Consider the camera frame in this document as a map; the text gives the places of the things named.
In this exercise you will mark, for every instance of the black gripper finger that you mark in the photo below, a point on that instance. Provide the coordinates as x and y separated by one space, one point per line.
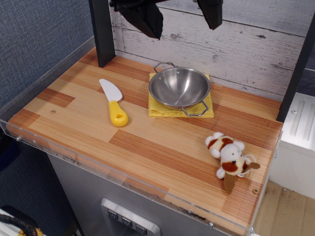
212 11
142 14

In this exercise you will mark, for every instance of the white brown plush dog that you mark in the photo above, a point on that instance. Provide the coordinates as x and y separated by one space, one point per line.
233 163

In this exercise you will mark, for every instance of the stainless steel bowl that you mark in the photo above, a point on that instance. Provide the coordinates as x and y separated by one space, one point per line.
180 87

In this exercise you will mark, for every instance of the yellow folded cloth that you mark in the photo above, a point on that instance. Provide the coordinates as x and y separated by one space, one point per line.
158 110

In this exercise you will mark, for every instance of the white ridged side panel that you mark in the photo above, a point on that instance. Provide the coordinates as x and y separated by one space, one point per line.
299 126

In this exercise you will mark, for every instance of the clear acrylic guard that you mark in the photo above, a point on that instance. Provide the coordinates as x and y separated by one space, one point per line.
67 116

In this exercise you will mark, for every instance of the grey toy fridge cabinet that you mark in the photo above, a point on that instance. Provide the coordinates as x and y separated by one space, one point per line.
85 190

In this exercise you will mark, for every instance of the silver dispenser button panel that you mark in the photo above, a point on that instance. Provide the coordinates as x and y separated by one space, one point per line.
124 222

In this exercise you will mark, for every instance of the dark left post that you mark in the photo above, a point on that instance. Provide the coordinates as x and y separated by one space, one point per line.
102 28

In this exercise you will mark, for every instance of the dark post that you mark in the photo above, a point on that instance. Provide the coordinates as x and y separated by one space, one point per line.
102 28
298 72

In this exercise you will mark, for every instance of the yellow handled toy knife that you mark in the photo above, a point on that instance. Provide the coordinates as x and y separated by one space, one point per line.
117 115

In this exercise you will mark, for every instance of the dark right post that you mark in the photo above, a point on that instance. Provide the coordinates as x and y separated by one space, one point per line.
298 72

